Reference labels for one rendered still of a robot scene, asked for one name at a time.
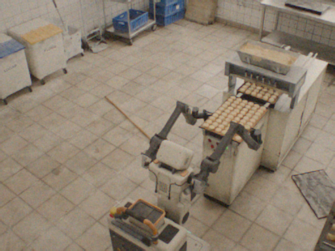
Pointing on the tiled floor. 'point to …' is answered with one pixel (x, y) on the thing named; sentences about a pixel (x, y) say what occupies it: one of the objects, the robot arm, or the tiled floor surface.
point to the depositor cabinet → (287, 116)
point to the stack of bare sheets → (317, 191)
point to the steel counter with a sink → (327, 51)
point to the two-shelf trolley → (128, 23)
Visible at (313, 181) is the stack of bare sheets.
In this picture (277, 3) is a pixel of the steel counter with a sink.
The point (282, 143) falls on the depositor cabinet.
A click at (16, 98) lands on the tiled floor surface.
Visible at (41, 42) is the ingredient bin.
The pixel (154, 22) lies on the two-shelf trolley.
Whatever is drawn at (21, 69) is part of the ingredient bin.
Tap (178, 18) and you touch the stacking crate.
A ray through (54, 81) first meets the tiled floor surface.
